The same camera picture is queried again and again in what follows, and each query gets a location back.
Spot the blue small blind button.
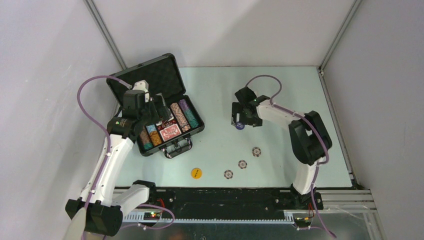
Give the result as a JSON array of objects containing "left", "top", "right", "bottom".
[{"left": 235, "top": 122, "right": 245, "bottom": 130}]

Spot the red playing card deck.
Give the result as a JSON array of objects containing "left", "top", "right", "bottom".
[{"left": 159, "top": 124, "right": 182, "bottom": 142}]

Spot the black poker set case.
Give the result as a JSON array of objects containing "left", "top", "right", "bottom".
[{"left": 112, "top": 53, "right": 205, "bottom": 159}]

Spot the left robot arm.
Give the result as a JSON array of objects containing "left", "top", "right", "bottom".
[{"left": 64, "top": 90, "right": 170, "bottom": 240}]

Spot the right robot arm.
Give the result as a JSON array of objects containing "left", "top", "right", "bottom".
[{"left": 231, "top": 86, "right": 333, "bottom": 195}]

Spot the orange blue chip stack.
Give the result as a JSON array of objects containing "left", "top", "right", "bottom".
[{"left": 146, "top": 124, "right": 162, "bottom": 147}]

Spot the pink brown chip stack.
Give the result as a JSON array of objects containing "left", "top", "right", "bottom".
[{"left": 170, "top": 102, "right": 191, "bottom": 133}]

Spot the purple chip stack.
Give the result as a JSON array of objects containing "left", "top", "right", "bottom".
[{"left": 178, "top": 99, "right": 190, "bottom": 113}]

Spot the brown teal chip stack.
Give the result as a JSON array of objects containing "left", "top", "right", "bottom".
[{"left": 139, "top": 128, "right": 154, "bottom": 151}]

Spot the poker chip near triangle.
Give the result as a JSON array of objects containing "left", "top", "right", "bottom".
[{"left": 251, "top": 147, "right": 262, "bottom": 157}]

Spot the poker chip middle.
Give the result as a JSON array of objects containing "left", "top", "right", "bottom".
[{"left": 237, "top": 160, "right": 248, "bottom": 169}]

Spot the poker chip lower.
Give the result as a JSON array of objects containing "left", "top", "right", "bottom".
[{"left": 223, "top": 169, "right": 234, "bottom": 180}]

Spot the yellow round button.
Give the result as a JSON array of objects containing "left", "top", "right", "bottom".
[{"left": 190, "top": 167, "right": 203, "bottom": 179}]

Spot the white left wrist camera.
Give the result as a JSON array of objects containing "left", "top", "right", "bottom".
[{"left": 132, "top": 80, "right": 149, "bottom": 94}]

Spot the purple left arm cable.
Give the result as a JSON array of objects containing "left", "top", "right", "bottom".
[{"left": 76, "top": 75, "right": 176, "bottom": 240}]

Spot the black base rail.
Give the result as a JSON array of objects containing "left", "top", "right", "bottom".
[{"left": 136, "top": 180, "right": 324, "bottom": 221}]

